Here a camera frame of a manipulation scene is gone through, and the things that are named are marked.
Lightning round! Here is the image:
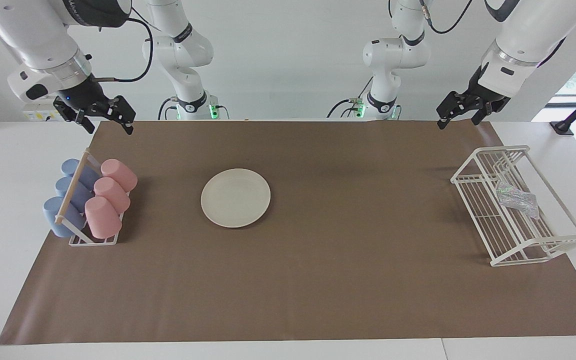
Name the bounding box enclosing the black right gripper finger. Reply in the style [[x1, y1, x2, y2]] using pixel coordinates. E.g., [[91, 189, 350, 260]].
[[113, 96, 136, 136], [74, 111, 96, 135]]

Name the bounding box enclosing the cream round plate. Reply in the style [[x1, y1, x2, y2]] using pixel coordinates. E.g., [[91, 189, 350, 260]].
[[200, 168, 272, 229]]

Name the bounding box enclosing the blue plastic cup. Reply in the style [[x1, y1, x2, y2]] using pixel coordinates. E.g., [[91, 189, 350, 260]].
[[55, 176, 94, 211], [61, 158, 101, 190], [43, 196, 86, 238]]

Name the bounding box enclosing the pink plastic cup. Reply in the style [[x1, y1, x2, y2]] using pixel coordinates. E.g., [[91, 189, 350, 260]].
[[84, 196, 123, 239], [93, 177, 131, 215], [100, 158, 138, 193]]

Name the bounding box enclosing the cup rack with wooden bar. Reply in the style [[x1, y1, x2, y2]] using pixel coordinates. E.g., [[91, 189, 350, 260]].
[[54, 148, 131, 247]]

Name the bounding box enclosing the brown table mat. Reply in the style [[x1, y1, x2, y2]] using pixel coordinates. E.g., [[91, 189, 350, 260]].
[[0, 120, 576, 346]]

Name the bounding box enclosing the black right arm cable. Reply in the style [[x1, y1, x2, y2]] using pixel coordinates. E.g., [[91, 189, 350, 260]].
[[92, 17, 154, 84]]

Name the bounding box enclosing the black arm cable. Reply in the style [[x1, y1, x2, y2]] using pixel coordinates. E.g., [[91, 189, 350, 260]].
[[419, 0, 474, 36], [92, 17, 154, 84]]

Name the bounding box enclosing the black right base cable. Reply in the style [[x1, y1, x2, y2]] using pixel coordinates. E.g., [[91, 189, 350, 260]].
[[157, 97, 179, 121]]

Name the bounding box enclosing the black base cable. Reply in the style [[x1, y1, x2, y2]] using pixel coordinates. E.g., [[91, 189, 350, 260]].
[[327, 75, 375, 119], [157, 97, 179, 121]]

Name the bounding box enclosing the white wall outlet box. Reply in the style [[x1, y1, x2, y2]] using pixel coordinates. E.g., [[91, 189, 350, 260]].
[[22, 102, 66, 122]]

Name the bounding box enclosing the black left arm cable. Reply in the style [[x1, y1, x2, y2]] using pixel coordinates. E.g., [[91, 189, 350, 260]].
[[419, 0, 474, 36]]

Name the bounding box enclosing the black left base cable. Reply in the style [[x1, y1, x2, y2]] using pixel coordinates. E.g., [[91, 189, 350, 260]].
[[327, 75, 375, 119]]

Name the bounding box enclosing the white wire dish rack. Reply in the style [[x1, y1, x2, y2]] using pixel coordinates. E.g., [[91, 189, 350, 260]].
[[450, 145, 576, 267]]

